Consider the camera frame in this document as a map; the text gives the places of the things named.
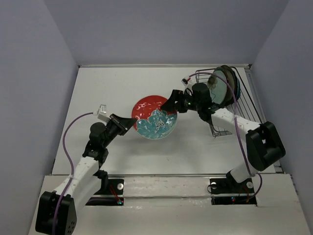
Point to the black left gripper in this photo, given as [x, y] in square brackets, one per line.
[122, 124]

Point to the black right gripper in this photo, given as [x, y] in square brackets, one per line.
[177, 95]

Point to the red and blue floral plate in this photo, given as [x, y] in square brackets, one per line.
[152, 122]

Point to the mint green flower plate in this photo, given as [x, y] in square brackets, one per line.
[217, 87]

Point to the dark teal blossom plate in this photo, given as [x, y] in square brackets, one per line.
[231, 82]

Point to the grey rimmed cream plate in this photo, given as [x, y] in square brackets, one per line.
[235, 90]

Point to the teal scalloped beaded plate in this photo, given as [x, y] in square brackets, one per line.
[239, 87]

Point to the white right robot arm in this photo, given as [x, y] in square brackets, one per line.
[260, 142]

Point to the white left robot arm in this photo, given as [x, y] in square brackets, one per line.
[58, 209]

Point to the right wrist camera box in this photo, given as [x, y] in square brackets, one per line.
[188, 83]

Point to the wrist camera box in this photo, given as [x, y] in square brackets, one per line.
[188, 83]
[102, 113]

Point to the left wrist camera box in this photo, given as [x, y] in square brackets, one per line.
[102, 113]

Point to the black wire dish rack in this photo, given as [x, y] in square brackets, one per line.
[246, 106]

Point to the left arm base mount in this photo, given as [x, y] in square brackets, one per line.
[110, 194]

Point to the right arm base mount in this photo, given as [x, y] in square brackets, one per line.
[237, 194]

